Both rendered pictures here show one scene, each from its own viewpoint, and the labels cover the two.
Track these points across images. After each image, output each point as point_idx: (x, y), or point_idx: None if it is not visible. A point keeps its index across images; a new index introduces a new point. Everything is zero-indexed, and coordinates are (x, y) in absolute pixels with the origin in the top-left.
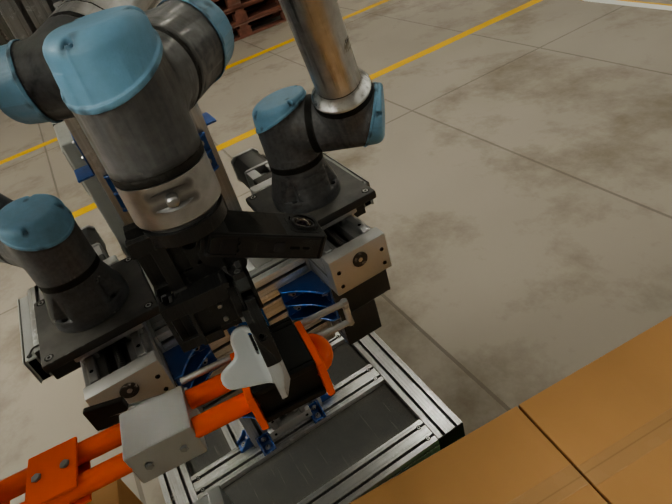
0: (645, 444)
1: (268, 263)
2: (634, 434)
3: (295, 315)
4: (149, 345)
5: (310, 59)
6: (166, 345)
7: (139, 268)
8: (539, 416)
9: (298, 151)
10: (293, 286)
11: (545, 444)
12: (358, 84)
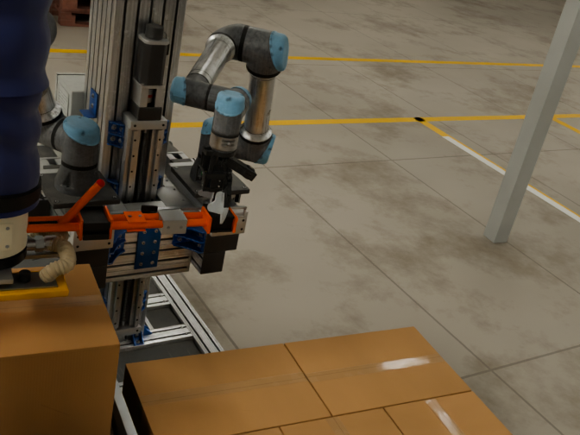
0: (343, 374)
1: (174, 206)
2: (340, 369)
3: (176, 243)
4: None
5: (250, 111)
6: None
7: (104, 179)
8: (293, 350)
9: None
10: None
11: (292, 362)
12: (266, 131)
